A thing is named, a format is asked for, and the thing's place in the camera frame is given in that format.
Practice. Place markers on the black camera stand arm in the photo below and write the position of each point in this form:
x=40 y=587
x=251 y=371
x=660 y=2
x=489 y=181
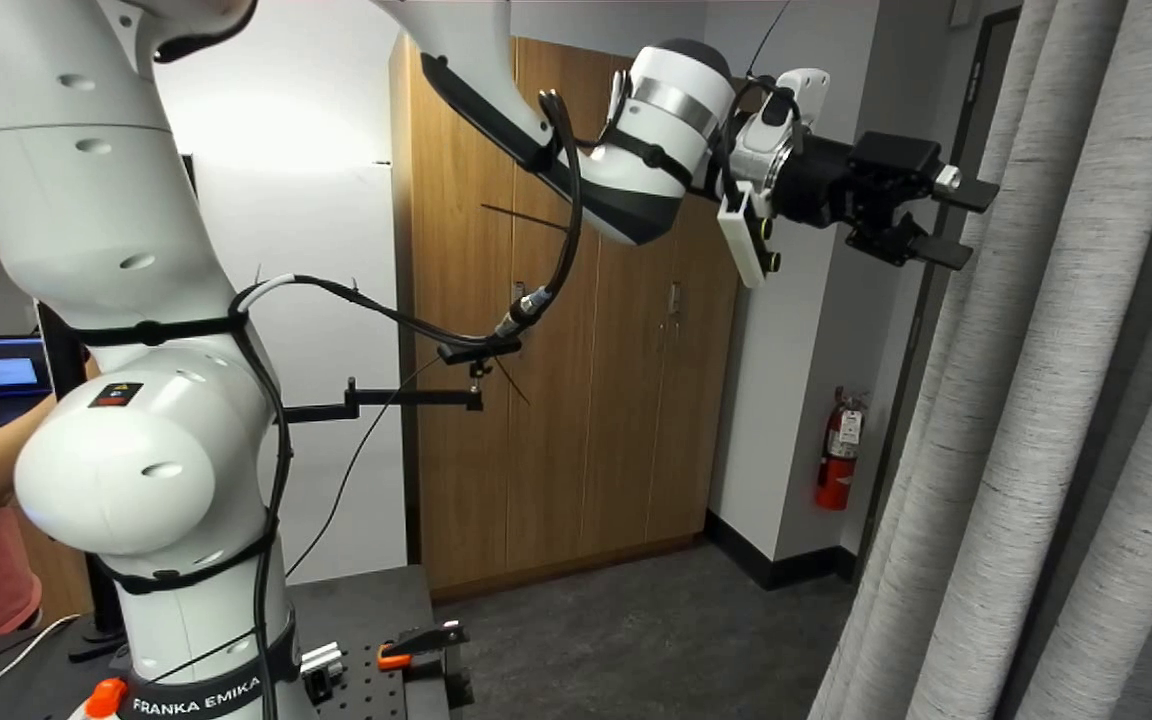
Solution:
x=389 y=398

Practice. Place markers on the red fire extinguisher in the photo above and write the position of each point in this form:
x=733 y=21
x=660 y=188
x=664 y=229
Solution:
x=839 y=463

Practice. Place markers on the black wall baseboard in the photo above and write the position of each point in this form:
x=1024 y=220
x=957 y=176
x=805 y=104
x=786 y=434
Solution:
x=769 y=562

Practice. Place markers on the grey fabric curtain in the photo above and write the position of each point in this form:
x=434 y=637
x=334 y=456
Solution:
x=1042 y=443

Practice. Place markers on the small silver metal block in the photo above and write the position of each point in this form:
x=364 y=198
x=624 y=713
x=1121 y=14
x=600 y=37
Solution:
x=322 y=659

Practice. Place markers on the orange and black clamp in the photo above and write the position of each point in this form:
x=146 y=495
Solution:
x=418 y=646

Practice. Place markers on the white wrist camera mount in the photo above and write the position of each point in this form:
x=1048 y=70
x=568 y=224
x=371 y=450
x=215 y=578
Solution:
x=742 y=242

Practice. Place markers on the dark door frame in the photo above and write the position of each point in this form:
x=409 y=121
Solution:
x=941 y=345

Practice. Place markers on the black external camera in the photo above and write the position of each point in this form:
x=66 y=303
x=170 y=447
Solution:
x=482 y=351

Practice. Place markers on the blue lit screen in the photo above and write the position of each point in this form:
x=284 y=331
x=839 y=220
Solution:
x=10 y=371

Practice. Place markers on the brown wooden door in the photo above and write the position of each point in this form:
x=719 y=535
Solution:
x=561 y=466

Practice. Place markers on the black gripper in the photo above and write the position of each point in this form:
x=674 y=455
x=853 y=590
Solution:
x=858 y=186

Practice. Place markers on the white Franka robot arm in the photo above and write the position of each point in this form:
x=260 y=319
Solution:
x=123 y=466

